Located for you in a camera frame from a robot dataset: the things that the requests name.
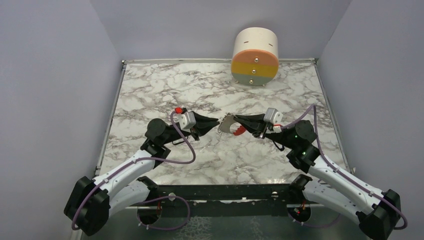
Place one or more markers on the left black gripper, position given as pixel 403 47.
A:
pixel 203 124

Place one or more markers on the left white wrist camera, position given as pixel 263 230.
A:
pixel 187 119

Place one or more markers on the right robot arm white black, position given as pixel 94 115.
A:
pixel 375 211

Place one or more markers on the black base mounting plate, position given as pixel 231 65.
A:
pixel 222 200

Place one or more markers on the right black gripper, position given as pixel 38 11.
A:
pixel 255 124

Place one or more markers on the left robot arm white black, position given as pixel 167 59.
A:
pixel 93 201

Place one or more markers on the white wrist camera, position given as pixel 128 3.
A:
pixel 187 119
pixel 273 121

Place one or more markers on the round tricolour drawer box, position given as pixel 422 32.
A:
pixel 255 59

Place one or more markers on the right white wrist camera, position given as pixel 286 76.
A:
pixel 273 121

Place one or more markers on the silver spiral keyring holder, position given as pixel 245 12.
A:
pixel 228 125

